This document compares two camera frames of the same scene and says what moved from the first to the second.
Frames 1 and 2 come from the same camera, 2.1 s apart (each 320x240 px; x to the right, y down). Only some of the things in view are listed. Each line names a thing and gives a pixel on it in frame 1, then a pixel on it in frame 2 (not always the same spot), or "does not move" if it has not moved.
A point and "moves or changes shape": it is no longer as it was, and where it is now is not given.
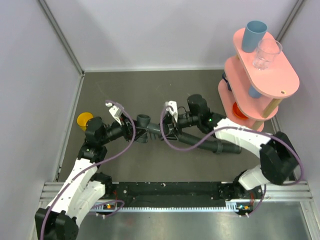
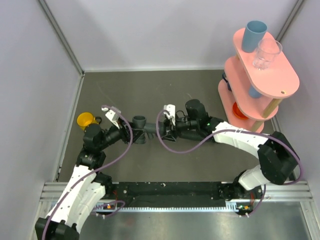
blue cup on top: [254, 32] does not move
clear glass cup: [268, 50] does not move
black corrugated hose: [212, 145] → [194, 135]
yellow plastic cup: [82, 119] does not move
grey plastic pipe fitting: [153, 129] moves or changes shape
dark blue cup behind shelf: [224, 77] does not move
